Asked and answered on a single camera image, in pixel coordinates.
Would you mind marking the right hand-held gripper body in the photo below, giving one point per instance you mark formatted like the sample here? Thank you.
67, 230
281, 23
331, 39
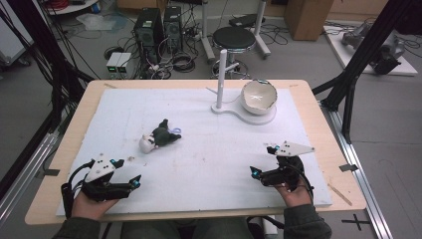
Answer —
292, 149

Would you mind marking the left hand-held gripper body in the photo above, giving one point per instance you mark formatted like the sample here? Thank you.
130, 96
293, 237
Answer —
99, 169

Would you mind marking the white pole stand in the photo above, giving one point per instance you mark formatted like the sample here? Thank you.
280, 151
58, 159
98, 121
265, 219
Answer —
221, 83

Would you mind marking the person's left hand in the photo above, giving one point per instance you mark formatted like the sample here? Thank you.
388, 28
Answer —
88, 209

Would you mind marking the person's right hand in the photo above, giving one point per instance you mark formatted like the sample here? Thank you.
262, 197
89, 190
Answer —
297, 197

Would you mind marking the black tape piece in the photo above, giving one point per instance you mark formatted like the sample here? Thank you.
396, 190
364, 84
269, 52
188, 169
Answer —
49, 172
348, 167

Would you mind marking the white foam board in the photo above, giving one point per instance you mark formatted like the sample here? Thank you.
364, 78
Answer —
205, 156

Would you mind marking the white eggshell-shaped bowl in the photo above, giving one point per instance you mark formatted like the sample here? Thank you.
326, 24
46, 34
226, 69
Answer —
258, 98

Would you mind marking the thin wooden stick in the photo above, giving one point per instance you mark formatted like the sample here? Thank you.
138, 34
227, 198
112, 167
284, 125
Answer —
340, 194

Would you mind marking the person's legs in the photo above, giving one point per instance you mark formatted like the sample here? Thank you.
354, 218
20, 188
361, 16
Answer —
199, 230

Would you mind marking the white power supply box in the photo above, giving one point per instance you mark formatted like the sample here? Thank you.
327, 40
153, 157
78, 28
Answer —
124, 63
112, 63

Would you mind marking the black round stool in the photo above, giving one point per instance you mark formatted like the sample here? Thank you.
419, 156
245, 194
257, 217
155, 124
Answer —
234, 37

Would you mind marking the white metal table legs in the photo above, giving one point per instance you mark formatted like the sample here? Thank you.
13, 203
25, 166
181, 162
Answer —
206, 40

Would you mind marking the brown cardboard box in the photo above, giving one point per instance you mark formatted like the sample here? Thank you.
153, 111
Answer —
308, 18

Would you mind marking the flat black case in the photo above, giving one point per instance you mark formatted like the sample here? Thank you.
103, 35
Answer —
245, 20

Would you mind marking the large black computer tower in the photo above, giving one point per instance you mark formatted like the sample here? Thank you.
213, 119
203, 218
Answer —
147, 30

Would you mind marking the white platform board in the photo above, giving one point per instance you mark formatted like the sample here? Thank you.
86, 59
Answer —
406, 68

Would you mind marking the clear plastic sheet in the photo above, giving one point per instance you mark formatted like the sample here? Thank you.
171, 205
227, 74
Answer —
99, 22

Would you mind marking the small black computer tower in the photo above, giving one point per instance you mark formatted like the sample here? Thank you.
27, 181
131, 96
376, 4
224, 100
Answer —
173, 26

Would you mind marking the aluminium rail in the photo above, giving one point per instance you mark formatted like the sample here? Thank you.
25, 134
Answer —
23, 181
361, 179

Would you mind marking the black metal frame post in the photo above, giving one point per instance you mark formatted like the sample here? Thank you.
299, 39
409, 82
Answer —
361, 53

